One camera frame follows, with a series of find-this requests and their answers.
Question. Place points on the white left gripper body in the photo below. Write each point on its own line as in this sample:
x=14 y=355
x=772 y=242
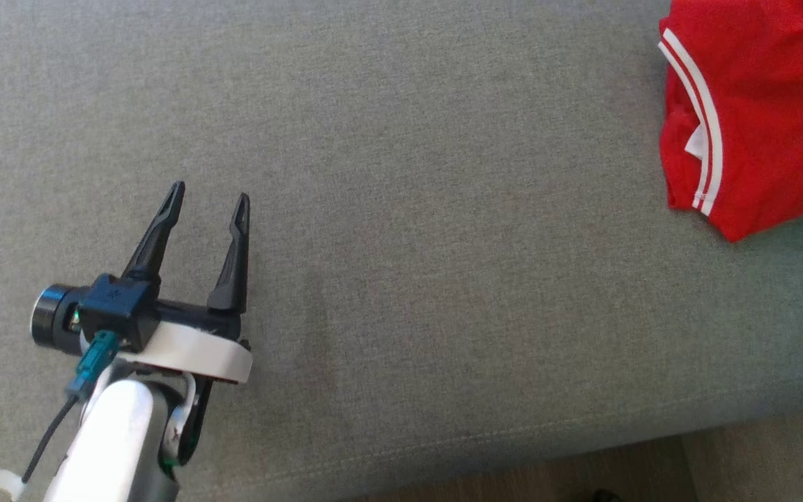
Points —
x=199 y=352

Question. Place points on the red basketball jersey white trim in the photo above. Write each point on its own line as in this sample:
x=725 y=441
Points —
x=771 y=104

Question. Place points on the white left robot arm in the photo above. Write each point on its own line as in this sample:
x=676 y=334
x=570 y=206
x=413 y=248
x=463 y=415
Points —
x=116 y=439

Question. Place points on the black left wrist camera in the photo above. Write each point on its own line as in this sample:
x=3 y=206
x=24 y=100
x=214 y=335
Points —
x=119 y=310

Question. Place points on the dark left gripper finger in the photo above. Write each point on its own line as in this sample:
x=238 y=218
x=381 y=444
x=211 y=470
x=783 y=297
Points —
x=154 y=244
x=234 y=272

